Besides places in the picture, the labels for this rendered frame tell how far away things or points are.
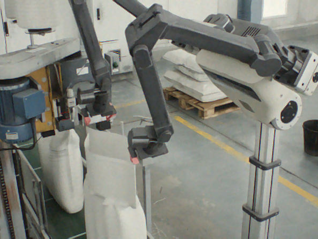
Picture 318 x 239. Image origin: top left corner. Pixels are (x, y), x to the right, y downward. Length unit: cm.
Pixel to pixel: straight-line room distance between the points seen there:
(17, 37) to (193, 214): 267
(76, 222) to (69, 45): 104
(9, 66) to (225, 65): 79
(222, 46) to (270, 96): 41
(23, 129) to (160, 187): 188
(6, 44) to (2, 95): 300
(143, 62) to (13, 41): 368
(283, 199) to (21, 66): 234
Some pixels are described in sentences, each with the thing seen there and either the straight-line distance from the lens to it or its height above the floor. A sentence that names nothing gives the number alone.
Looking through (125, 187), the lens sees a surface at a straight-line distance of 175.
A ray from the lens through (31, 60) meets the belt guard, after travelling 172.
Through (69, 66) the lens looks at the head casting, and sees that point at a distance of 196.
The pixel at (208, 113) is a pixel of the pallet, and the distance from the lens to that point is 470.
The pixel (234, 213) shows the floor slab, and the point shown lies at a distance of 319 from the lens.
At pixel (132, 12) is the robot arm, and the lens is 166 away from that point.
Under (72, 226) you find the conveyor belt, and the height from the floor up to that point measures 38.
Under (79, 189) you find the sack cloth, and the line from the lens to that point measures 255.
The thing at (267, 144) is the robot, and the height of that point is 104.
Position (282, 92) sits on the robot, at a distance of 154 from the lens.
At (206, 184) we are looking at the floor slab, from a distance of 349.
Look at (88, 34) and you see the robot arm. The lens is 162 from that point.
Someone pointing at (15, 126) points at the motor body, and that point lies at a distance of 176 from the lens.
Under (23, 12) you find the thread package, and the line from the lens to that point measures 170.
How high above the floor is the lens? 183
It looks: 23 degrees down
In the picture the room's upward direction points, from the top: 1 degrees counter-clockwise
